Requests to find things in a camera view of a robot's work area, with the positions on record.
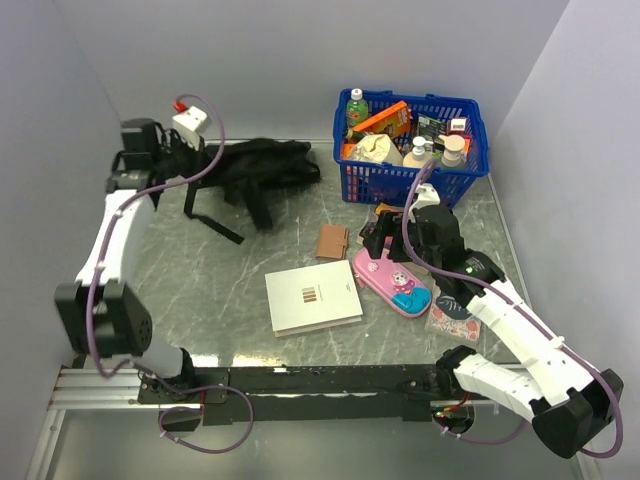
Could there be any green drink bottle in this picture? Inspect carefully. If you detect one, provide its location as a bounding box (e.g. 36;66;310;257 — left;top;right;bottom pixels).
345;88;369;128

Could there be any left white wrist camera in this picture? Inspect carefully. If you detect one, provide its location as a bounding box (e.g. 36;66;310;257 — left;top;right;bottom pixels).
172;100;210;136

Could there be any beige cap pump bottle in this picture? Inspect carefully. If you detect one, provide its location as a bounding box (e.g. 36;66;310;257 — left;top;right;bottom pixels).
439;135;466;169

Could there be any aluminium rail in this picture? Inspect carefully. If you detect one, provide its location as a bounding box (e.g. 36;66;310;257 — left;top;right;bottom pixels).
48;368;148;411

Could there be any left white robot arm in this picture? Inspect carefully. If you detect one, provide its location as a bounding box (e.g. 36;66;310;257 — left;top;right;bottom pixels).
54;107;209;402

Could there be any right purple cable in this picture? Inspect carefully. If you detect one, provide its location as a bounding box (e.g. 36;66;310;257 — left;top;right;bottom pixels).
401;159;624;459

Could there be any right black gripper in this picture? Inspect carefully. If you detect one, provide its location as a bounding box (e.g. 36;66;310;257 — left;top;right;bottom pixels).
362;210;439;272

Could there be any pink cartoon pencil case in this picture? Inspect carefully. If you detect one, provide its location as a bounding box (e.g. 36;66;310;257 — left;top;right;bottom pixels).
351;248;432;318

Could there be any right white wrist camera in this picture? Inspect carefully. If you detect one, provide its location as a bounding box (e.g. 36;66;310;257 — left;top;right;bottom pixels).
409;183;441;211

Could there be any beige crumpled paper bag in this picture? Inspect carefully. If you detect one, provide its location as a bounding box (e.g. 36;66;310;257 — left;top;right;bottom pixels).
346;134;403;166

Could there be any brown leather wallet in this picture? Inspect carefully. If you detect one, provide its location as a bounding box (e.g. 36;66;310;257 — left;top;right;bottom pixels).
316;224;348;260

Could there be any white square notebook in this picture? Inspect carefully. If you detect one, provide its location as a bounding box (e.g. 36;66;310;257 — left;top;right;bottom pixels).
265;260;363;337

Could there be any small white red box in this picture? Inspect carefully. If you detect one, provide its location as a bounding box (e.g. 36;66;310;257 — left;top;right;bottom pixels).
447;117;468;135

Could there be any dark green packet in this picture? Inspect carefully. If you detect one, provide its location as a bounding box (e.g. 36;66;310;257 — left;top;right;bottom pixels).
412;114;446;152

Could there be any white pump lotion bottle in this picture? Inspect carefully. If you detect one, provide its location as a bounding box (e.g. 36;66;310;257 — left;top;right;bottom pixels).
402;136;434;169

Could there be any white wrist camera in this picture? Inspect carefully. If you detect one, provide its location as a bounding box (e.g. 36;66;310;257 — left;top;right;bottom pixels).
172;100;210;136
409;183;441;211

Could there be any floral cover book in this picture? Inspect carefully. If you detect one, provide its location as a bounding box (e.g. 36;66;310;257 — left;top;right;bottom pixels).
426;287;482;345

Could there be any blue sunset cover book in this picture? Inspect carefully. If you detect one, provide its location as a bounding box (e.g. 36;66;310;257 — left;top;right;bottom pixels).
357;203;402;246

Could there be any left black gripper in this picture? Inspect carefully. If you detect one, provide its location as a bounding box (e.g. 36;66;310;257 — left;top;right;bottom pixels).
152;128;217;184

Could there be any black student backpack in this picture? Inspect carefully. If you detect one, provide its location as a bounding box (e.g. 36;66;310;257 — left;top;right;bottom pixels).
183;138;321;245

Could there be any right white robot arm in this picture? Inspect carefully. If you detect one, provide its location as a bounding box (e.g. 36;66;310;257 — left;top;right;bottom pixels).
363;205;624;459

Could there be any blue plastic shopping basket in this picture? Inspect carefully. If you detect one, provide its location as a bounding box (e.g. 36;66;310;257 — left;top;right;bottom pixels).
333;88;490;208

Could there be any orange snack box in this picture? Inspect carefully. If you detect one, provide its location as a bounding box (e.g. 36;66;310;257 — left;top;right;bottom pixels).
352;100;411;139

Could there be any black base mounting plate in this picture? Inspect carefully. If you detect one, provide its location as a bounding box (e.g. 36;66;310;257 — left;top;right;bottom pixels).
138;364;466;426

